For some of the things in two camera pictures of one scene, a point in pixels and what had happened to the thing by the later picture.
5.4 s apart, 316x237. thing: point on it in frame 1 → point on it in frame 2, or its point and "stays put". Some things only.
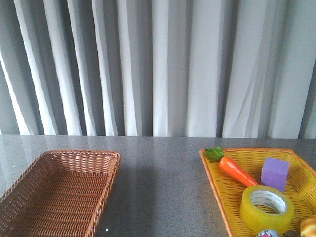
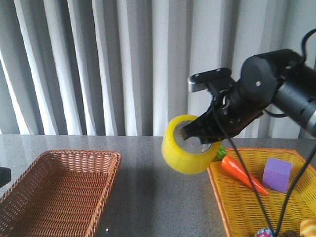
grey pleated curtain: [241, 69] stays put
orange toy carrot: [216, 154] stays put
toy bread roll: [308, 226] stays put
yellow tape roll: [265, 207] → [182, 161]
